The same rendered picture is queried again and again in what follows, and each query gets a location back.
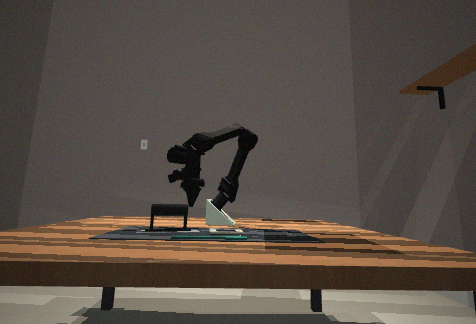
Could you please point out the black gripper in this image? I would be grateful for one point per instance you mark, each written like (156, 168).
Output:
(191, 185)

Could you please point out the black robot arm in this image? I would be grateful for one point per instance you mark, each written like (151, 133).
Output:
(203, 142)

